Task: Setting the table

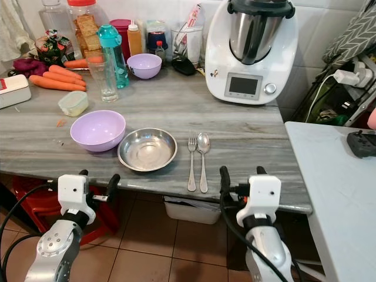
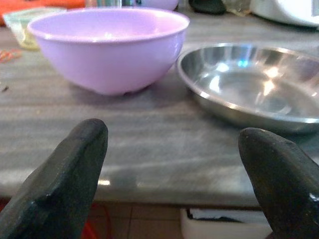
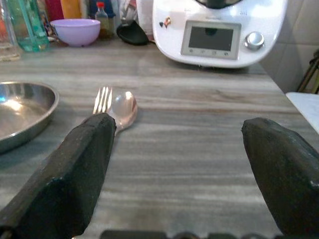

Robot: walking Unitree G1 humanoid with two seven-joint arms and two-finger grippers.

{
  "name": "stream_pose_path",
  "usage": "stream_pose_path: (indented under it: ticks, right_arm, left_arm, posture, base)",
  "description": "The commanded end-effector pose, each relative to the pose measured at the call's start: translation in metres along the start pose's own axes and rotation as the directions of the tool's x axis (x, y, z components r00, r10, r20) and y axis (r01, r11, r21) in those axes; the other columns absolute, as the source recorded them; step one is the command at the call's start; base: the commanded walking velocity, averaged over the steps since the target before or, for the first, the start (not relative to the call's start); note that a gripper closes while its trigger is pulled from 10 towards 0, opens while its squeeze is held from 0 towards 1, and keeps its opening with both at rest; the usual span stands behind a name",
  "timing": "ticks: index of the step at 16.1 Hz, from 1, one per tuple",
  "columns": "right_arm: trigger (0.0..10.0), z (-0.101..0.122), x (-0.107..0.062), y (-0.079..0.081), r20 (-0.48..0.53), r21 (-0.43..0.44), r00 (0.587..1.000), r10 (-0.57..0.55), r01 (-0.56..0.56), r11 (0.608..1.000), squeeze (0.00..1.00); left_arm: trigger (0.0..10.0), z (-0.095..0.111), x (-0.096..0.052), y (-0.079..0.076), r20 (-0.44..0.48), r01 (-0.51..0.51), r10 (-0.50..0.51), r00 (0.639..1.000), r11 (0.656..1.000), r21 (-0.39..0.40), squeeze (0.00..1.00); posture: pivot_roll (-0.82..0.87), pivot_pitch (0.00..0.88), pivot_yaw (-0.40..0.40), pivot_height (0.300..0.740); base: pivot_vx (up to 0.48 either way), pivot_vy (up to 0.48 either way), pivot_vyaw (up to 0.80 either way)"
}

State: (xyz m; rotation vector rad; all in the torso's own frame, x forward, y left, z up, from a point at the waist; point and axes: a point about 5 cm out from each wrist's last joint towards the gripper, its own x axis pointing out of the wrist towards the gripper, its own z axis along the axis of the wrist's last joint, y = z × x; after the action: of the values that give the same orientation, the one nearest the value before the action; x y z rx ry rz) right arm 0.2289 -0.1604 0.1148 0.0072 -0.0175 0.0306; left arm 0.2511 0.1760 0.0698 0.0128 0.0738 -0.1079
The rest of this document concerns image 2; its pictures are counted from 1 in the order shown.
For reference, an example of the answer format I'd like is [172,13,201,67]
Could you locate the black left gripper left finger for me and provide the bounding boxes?
[0,118,109,239]

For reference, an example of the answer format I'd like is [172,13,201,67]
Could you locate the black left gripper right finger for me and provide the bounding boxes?
[238,127,319,239]

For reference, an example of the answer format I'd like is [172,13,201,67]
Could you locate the white plastic stool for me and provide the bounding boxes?
[179,208,272,239]

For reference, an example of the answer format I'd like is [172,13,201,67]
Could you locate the stainless steel plate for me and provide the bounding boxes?
[176,42,319,135]

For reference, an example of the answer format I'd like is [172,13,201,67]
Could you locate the purple plastic bowl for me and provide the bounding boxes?
[138,0,180,11]
[26,6,190,96]

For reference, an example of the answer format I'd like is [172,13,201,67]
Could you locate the red rubber bands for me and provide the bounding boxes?
[0,48,23,63]

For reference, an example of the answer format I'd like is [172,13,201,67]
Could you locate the clear plastic container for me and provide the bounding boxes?
[2,7,67,52]

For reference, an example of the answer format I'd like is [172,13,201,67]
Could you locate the white rice cooker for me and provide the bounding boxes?
[249,0,319,28]

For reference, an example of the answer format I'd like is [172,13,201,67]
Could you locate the orange plastic tray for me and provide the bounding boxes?
[0,0,87,25]

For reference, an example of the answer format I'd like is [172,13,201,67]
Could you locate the steel cup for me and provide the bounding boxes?
[86,0,123,7]

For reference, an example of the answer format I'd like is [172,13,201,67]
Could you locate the dark round object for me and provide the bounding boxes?
[188,0,227,15]

